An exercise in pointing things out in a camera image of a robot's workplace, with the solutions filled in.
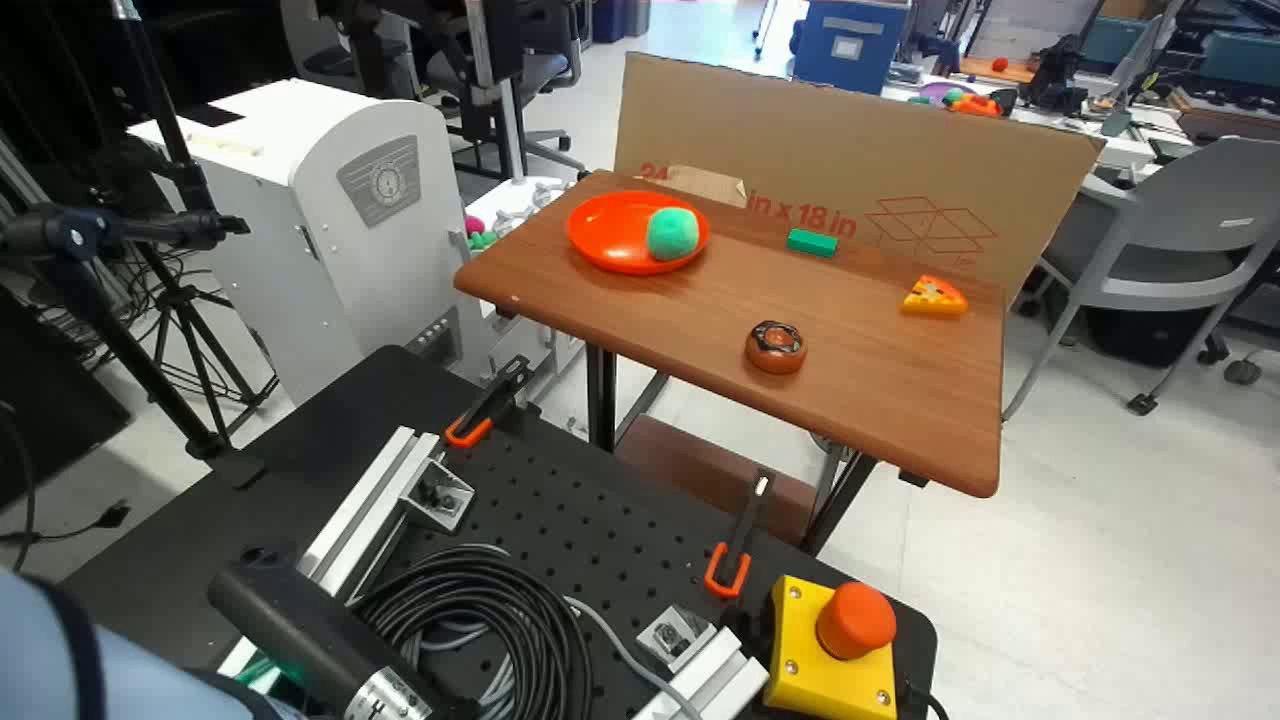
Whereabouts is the pizza slice plush toy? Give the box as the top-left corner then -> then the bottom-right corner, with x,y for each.
898,271 -> 974,322

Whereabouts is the chocolate donut toy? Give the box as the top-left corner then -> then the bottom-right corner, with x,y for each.
742,317 -> 812,378

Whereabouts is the pink green small toy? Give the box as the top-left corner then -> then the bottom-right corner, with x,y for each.
458,208 -> 507,262

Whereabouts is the colourful toy pile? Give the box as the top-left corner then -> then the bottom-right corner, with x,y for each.
918,75 -> 1012,123

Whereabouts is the orange round plate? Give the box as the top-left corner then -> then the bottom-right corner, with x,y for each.
563,189 -> 717,279

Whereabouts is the green fuzzy ball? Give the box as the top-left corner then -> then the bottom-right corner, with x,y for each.
643,203 -> 706,264

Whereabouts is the black perforated mounting board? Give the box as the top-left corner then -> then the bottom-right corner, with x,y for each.
56,344 -> 941,720

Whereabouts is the orange black bar clamp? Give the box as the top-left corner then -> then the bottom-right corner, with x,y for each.
441,353 -> 535,454
699,471 -> 776,604

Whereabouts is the green rectangular block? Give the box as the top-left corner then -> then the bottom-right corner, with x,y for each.
780,223 -> 845,262

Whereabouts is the brown cardboard sheet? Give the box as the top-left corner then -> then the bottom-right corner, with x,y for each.
612,49 -> 1111,317

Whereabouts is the black office chair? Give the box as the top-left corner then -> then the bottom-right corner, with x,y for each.
445,0 -> 593,180

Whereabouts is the white machine cabinet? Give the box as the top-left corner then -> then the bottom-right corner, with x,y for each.
129,75 -> 556,413

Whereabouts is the yellow emergency stop box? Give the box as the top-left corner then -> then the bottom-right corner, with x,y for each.
759,573 -> 906,720

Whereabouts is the blue box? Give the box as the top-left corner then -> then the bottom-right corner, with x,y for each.
793,0 -> 918,95

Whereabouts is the black cylinder with silver end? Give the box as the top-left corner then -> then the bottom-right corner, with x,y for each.
203,548 -> 435,720

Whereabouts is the black tripod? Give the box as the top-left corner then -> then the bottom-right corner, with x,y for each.
49,0 -> 290,465

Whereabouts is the grey plastic chair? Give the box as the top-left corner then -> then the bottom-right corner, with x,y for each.
1002,131 -> 1280,423

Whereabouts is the coiled black cable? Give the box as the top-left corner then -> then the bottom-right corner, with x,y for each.
351,545 -> 595,720

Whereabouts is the long aluminium extrusion rail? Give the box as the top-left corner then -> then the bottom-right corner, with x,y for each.
213,423 -> 480,684

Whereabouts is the short aluminium extrusion rail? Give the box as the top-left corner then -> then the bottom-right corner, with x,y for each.
636,604 -> 776,720

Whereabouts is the black camera on tripod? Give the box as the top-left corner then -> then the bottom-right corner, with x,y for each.
0,200 -> 251,264

